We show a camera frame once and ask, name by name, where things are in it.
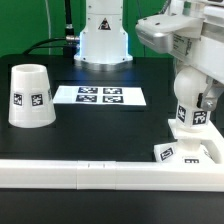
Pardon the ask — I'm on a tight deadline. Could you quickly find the black cable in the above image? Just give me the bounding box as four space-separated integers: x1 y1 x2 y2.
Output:
22 0 81 55

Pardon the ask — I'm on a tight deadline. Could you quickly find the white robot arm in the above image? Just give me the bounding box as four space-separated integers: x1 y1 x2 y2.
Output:
74 0 224 111

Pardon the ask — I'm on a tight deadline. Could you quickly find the white lamp base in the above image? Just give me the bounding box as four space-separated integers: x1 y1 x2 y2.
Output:
154 119 224 164

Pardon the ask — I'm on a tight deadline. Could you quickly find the grey thin cable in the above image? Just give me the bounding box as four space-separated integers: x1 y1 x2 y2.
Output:
44 0 53 56

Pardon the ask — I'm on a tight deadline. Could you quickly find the white lamp bulb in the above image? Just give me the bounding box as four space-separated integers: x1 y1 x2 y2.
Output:
174 66 210 132

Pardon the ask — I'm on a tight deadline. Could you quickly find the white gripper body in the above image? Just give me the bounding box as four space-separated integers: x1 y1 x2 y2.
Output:
135 0 224 84

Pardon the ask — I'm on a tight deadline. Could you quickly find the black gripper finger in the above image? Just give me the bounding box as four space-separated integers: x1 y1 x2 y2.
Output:
197 76 224 111

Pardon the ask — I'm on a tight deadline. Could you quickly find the white marker sheet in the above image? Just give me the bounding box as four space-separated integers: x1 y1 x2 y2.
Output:
53 85 146 106

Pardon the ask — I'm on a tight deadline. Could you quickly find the white lamp shade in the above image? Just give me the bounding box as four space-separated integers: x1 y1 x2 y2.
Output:
8 64 56 128

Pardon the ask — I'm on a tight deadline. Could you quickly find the white L-shaped table fence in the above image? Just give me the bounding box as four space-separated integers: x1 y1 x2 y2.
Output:
0 128 224 192

